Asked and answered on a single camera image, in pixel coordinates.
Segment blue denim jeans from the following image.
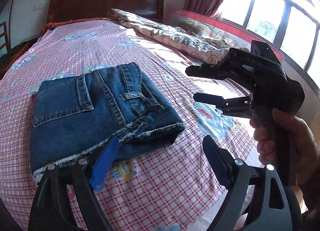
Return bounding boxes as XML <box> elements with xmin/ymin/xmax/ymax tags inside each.
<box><xmin>30</xmin><ymin>62</ymin><xmax>185</xmax><ymax>182</ymax></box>

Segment right hand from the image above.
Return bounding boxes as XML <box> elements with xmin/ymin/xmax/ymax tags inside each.
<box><xmin>250</xmin><ymin>108</ymin><xmax>319</xmax><ymax>214</ymax></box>

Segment floral quilt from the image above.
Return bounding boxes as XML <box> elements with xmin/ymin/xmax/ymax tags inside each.
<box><xmin>109</xmin><ymin>8</ymin><xmax>251</xmax><ymax>65</ymax></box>

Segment red framed cartoon board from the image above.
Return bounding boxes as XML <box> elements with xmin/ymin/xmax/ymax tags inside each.
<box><xmin>164</xmin><ymin>9</ymin><xmax>283</xmax><ymax>65</ymax></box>

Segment pink checked bed sheet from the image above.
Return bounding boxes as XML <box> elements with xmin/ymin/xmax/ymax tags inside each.
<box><xmin>1</xmin><ymin>20</ymin><xmax>257</xmax><ymax>230</ymax></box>

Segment wooden headboard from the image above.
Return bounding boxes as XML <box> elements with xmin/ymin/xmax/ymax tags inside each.
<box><xmin>47</xmin><ymin>0</ymin><xmax>164</xmax><ymax>23</ymax></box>

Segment wooden chair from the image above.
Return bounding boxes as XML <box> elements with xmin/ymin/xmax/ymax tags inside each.
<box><xmin>0</xmin><ymin>21</ymin><xmax>11</xmax><ymax>56</ymax></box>

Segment orange fringed blanket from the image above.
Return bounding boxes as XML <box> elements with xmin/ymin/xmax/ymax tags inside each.
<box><xmin>40</xmin><ymin>17</ymin><xmax>115</xmax><ymax>34</ymax></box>

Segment window with dark frame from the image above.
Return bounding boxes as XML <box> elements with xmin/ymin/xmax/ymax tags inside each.
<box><xmin>216</xmin><ymin>0</ymin><xmax>319</xmax><ymax>85</ymax></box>

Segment white wall switch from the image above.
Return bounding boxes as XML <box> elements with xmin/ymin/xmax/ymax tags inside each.
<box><xmin>33</xmin><ymin>3</ymin><xmax>44</xmax><ymax>11</ymax></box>

